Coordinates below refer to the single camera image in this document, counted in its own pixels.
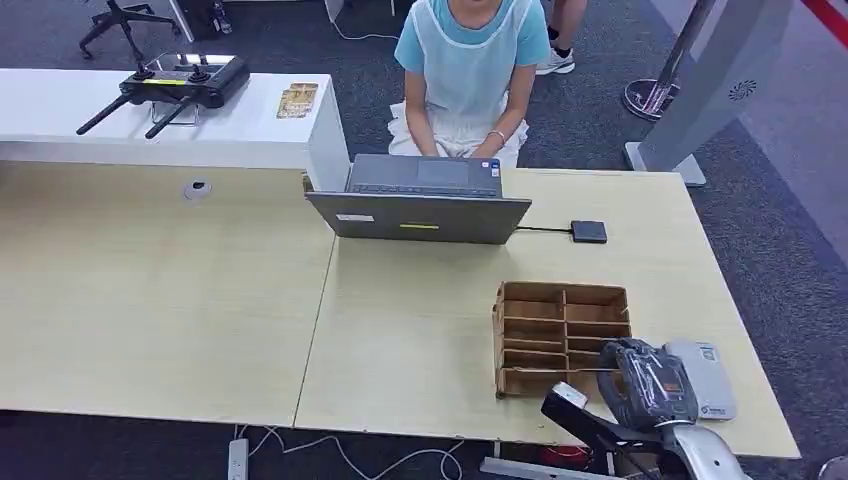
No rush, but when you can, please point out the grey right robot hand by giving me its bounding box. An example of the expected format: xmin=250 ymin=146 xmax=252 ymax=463
xmin=541 ymin=337 xmax=701 ymax=460

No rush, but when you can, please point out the person's left hand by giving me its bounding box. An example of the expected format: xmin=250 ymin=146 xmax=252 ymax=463
xmin=471 ymin=134 xmax=506 ymax=160

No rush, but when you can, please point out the person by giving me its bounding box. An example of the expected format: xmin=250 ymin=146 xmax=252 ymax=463
xmin=386 ymin=0 xmax=552 ymax=168
xmin=535 ymin=0 xmax=589 ymax=77

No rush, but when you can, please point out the grey laptop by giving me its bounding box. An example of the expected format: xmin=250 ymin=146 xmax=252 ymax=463
xmin=304 ymin=153 xmax=533 ymax=246

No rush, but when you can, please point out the red object under table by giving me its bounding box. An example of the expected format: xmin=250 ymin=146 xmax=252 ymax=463
xmin=541 ymin=446 xmax=598 ymax=469

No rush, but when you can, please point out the wooden card sorting box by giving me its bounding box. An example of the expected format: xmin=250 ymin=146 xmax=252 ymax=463
xmin=492 ymin=281 xmax=633 ymax=401

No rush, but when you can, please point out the black usb hub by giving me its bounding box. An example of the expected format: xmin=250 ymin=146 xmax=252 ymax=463
xmin=570 ymin=219 xmax=609 ymax=245

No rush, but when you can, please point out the white table foot bar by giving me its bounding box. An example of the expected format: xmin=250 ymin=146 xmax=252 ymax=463
xmin=479 ymin=457 xmax=601 ymax=480

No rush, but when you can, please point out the gold printed packet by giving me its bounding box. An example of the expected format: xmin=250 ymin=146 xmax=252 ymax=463
xmin=275 ymin=82 xmax=320 ymax=121

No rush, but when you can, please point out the grey standing kiosk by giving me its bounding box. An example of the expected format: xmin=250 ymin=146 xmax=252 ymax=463
xmin=623 ymin=0 xmax=794 ymax=189

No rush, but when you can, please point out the white counter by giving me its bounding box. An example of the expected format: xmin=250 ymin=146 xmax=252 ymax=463
xmin=0 ymin=68 xmax=352 ymax=193

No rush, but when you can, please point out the black remote controller with antennas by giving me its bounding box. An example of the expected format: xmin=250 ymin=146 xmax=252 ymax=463
xmin=75 ymin=54 xmax=252 ymax=141

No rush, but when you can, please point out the red barrier belt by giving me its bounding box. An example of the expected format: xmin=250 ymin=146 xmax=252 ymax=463
xmin=800 ymin=0 xmax=848 ymax=49

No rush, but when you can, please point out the black chair base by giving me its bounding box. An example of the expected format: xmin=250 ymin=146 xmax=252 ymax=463
xmin=78 ymin=0 xmax=184 ymax=64

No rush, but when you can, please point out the white power strip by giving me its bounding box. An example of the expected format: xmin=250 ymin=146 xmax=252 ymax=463
xmin=227 ymin=437 xmax=250 ymax=480

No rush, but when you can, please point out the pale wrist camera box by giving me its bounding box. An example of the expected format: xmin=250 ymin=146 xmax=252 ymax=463
xmin=664 ymin=339 xmax=739 ymax=423

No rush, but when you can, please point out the white cable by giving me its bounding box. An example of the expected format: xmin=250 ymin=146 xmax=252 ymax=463
xmin=235 ymin=423 xmax=466 ymax=480
xmin=324 ymin=0 xmax=400 ymax=43

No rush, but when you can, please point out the chrome stanchion post with base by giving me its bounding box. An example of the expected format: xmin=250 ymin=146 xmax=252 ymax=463
xmin=621 ymin=0 xmax=718 ymax=123

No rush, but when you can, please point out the wire controller stand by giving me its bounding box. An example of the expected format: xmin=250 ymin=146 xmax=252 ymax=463
xmin=148 ymin=99 xmax=201 ymax=128

